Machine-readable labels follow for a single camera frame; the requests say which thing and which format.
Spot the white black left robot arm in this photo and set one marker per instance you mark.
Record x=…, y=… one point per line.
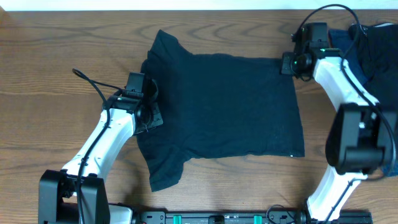
x=76, y=193

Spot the black garment pile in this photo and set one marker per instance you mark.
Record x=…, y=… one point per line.
x=377, y=56

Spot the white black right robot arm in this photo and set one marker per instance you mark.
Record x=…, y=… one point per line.
x=361, y=139

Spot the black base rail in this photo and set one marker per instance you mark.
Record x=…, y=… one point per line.
x=278, y=216

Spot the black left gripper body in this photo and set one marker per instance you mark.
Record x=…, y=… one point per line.
x=154, y=116

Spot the black nike t-shirt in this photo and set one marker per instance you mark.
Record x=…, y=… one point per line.
x=216, y=105

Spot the navy blue garment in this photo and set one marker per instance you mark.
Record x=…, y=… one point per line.
x=341, y=39

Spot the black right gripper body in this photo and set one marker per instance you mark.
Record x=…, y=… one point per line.
x=286, y=64

